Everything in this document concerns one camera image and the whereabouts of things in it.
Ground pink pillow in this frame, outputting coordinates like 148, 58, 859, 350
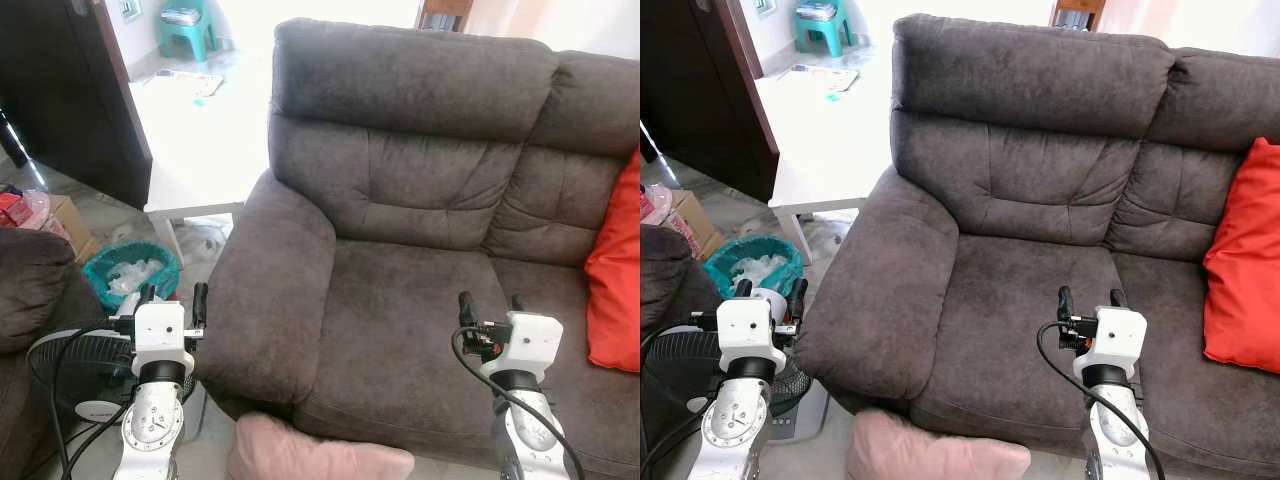
847, 407, 1032, 480
227, 412, 416, 480

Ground grey suede sofa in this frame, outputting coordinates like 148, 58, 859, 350
195, 18, 641, 480
795, 14, 1280, 480

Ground teal waste bin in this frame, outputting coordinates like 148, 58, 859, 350
83, 240, 182, 312
704, 234, 804, 300

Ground black and white fan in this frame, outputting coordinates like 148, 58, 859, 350
27, 330, 207, 443
640, 287, 831, 446

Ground grey suede armchair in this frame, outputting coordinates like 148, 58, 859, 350
0, 227, 81, 480
640, 224, 707, 341

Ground brown cardboard box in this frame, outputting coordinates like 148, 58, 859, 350
0, 190, 103, 265
645, 185, 728, 263

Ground red cushion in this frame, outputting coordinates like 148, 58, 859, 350
585, 150, 641, 374
1203, 137, 1280, 374

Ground white side table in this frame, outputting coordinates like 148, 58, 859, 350
755, 60, 906, 266
128, 60, 291, 266

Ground dark wooden door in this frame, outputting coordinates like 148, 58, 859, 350
640, 0, 781, 204
0, 0, 154, 210

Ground printed paper sheet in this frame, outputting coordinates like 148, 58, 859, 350
154, 68, 227, 100
785, 64, 861, 96

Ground teal plastic stool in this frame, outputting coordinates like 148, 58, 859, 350
157, 0, 219, 63
794, 0, 854, 58

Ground brown wooden chair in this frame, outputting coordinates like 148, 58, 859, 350
415, 0, 474, 32
1050, 0, 1107, 32

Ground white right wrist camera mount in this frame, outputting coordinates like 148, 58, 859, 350
1075, 306, 1148, 382
482, 312, 563, 382

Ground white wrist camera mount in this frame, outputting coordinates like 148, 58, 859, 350
133, 302, 196, 379
717, 298, 787, 374
1075, 306, 1148, 382
482, 312, 563, 382

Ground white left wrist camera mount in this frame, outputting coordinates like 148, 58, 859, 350
717, 298, 787, 374
133, 302, 196, 379

